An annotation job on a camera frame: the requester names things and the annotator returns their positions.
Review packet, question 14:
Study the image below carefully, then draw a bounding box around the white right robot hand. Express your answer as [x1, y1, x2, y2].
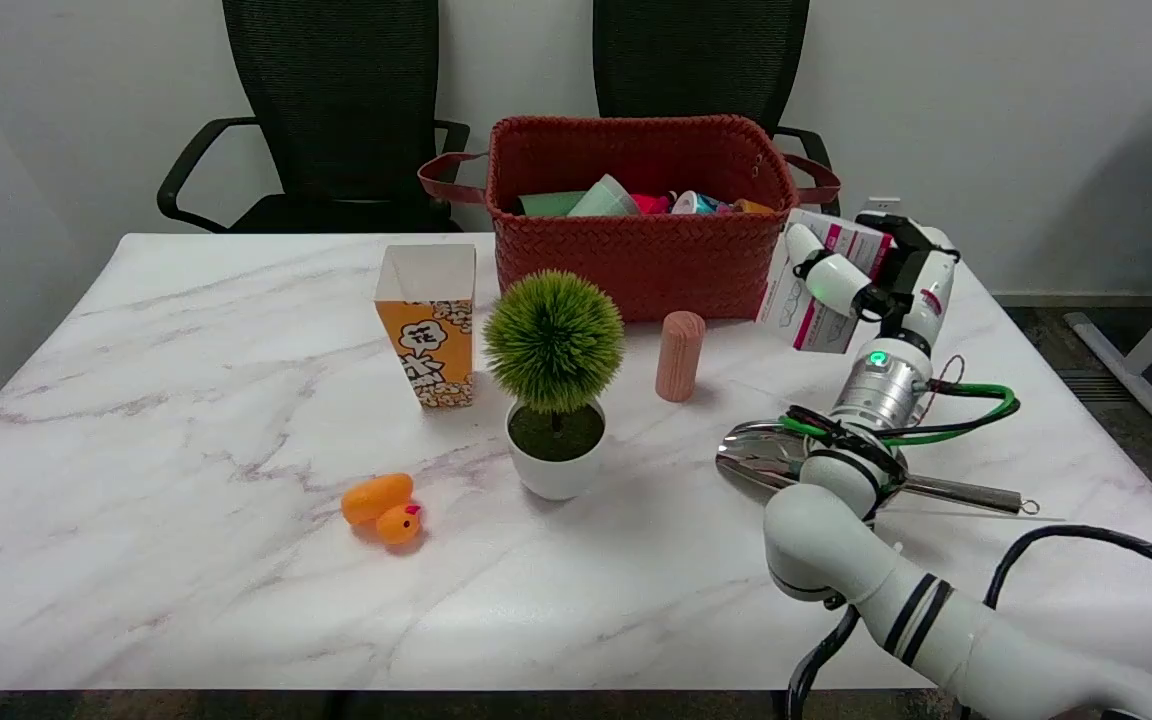
[784, 212, 961, 351]

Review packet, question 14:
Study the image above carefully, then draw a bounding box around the white pink paper box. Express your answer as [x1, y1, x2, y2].
[756, 208, 895, 355]

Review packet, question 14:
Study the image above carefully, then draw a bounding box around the red woven basket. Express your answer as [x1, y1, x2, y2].
[418, 114, 842, 323]

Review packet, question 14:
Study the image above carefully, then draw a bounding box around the orange popcorn paper box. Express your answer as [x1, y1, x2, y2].
[374, 244, 478, 409]

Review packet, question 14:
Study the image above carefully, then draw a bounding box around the silver metal ladle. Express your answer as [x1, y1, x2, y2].
[715, 420, 1041, 517]

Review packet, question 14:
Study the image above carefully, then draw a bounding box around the pink wooden cylinder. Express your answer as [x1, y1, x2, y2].
[655, 310, 707, 404]

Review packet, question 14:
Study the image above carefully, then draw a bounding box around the black mesh office chair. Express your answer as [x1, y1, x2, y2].
[157, 0, 472, 235]
[592, 0, 843, 217]

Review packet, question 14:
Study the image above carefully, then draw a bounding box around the mint green cup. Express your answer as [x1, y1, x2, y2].
[567, 174, 642, 218]

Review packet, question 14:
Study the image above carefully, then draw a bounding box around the green ball plant white pot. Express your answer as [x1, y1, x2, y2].
[482, 270, 627, 502]

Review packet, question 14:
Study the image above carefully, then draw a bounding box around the dark green paper item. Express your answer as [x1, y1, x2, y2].
[518, 191, 587, 218]

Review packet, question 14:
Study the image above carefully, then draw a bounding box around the orange rubber duck toy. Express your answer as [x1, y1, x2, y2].
[340, 473, 424, 547]

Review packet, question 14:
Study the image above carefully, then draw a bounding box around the thin red wire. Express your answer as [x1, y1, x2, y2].
[911, 354, 966, 426]

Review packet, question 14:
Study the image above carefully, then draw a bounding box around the green robot cable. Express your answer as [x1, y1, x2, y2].
[779, 383, 1021, 449]

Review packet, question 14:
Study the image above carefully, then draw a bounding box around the white desk frame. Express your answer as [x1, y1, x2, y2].
[1065, 97, 1152, 449]

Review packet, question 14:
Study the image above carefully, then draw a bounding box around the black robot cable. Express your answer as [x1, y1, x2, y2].
[786, 524, 1152, 720]

